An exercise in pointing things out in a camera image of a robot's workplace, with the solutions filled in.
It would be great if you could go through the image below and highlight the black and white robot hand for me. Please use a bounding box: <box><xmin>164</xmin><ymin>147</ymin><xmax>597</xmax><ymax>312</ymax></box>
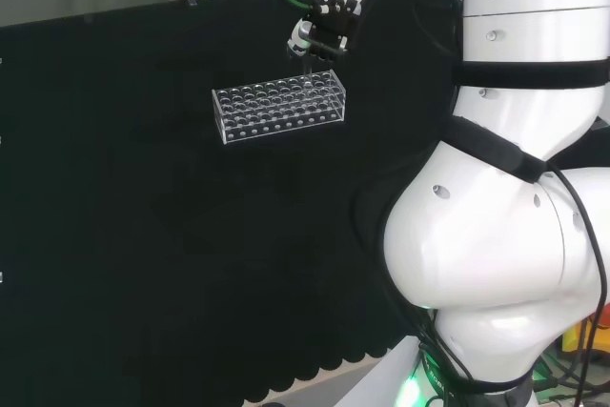
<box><xmin>285</xmin><ymin>0</ymin><xmax>377</xmax><ymax>64</ymax></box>

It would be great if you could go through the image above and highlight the clear glass test tube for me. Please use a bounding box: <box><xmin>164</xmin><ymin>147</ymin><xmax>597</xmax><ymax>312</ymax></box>
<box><xmin>298</xmin><ymin>51</ymin><xmax>317</xmax><ymax>95</ymax></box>

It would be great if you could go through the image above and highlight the clear plastic test tube rack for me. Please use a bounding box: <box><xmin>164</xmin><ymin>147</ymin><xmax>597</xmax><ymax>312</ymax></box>
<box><xmin>211</xmin><ymin>69</ymin><xmax>348</xmax><ymax>147</ymax></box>

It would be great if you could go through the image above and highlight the black bench cloth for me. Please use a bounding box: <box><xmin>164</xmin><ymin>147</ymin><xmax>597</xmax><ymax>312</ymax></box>
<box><xmin>0</xmin><ymin>0</ymin><xmax>464</xmax><ymax>407</ymax></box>

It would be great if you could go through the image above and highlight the yellow stop button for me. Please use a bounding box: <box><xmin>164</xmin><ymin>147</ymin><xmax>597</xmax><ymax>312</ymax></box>
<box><xmin>560</xmin><ymin>318</ymin><xmax>598</xmax><ymax>356</ymax></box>

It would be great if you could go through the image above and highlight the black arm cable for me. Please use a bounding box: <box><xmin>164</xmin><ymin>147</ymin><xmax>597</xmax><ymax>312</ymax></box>
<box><xmin>545</xmin><ymin>162</ymin><xmax>610</xmax><ymax>407</ymax></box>

